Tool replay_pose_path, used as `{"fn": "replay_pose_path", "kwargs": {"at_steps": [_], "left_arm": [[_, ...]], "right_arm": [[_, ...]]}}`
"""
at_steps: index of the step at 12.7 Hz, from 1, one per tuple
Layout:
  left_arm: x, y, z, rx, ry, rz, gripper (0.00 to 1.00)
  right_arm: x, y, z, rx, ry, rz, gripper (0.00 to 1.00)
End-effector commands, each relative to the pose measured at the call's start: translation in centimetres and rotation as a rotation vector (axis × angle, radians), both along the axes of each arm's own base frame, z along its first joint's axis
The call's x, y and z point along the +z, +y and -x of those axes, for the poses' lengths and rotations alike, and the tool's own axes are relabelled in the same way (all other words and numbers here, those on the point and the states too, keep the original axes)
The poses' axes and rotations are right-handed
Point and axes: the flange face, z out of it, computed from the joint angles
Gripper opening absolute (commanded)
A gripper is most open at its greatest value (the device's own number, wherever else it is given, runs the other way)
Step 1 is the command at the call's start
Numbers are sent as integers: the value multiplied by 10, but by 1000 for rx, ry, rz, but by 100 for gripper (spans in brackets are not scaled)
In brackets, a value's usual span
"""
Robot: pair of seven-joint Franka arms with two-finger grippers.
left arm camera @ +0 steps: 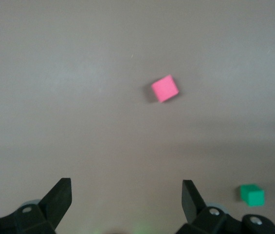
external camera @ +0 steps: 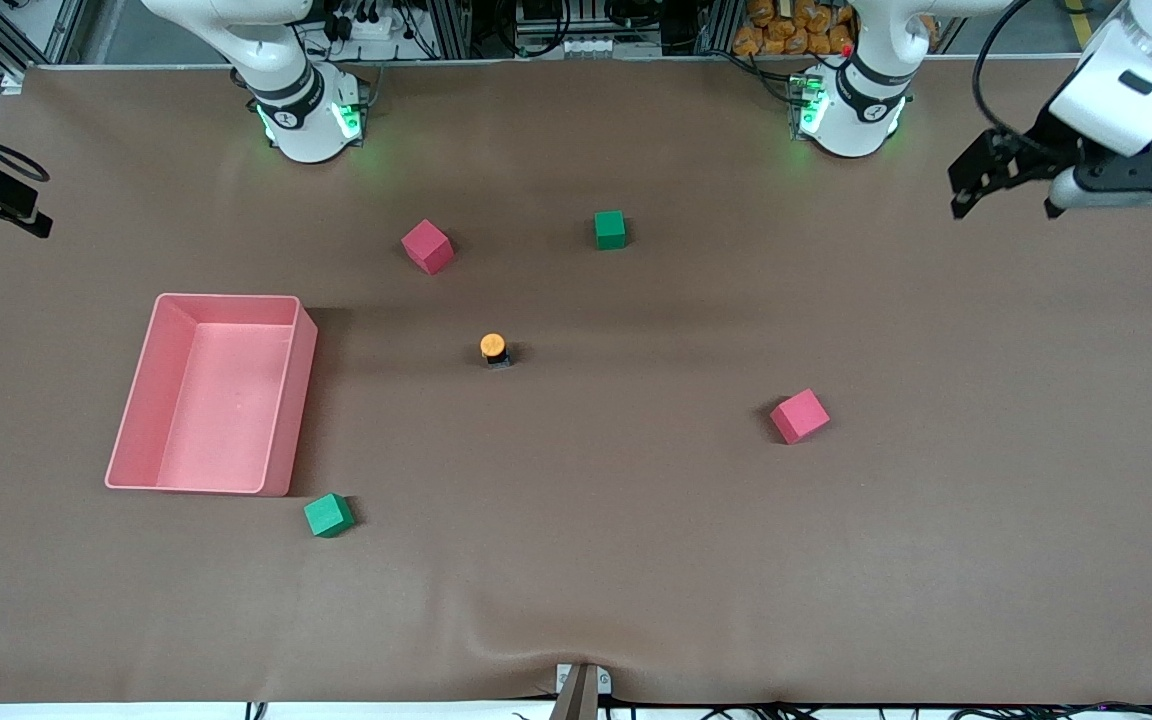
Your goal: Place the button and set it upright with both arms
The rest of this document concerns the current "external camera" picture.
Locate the pile of orange items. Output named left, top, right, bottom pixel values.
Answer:
left=732, top=0, right=859, bottom=58

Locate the pink plastic bin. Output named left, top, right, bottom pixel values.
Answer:
left=104, top=292, right=319, bottom=498

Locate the pink foam cube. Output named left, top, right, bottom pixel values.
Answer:
left=400, top=219, right=456, bottom=276
left=769, top=388, right=832, bottom=446

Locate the white power strip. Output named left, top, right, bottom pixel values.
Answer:
left=334, top=8, right=409, bottom=43

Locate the white terminal strip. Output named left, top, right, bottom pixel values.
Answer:
left=560, top=36, right=639, bottom=58

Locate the brown table mat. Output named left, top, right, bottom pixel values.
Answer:
left=0, top=58, right=1152, bottom=707

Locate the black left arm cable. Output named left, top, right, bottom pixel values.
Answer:
left=972, top=0, right=1042, bottom=143

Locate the aluminium frame post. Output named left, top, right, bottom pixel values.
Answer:
left=426, top=0, right=473, bottom=59
left=696, top=0, right=739, bottom=57

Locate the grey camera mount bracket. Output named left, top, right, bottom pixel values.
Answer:
left=548, top=663, right=613, bottom=720

